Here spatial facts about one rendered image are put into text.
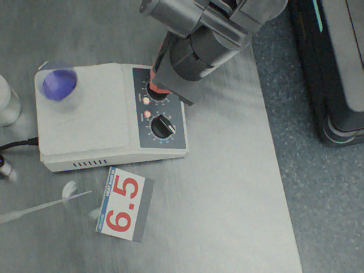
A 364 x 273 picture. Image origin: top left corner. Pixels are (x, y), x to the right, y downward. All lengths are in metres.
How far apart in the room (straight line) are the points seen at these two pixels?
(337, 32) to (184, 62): 0.70
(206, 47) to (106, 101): 0.19
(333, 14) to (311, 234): 0.54
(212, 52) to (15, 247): 0.40
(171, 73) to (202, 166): 0.18
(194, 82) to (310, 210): 0.93
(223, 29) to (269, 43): 1.08
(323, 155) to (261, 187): 0.81
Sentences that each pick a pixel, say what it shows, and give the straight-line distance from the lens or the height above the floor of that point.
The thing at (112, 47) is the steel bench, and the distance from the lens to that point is 1.11.
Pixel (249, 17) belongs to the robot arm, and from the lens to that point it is 0.82.
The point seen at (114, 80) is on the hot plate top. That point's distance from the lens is 0.99.
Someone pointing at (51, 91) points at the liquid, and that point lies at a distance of 0.96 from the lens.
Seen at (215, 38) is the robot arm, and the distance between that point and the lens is 0.84.
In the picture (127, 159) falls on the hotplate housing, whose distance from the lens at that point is 1.01.
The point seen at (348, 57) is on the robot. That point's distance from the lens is 1.54.
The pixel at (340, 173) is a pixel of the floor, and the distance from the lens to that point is 1.84.
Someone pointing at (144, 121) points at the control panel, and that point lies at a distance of 1.00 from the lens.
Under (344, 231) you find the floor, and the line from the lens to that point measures 1.82.
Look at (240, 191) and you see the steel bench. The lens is 1.04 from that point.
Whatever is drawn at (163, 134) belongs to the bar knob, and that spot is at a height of 0.80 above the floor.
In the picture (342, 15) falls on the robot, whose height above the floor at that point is 0.36.
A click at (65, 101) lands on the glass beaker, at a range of 0.93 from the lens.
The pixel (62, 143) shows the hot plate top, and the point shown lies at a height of 0.84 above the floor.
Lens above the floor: 1.77
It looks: 75 degrees down
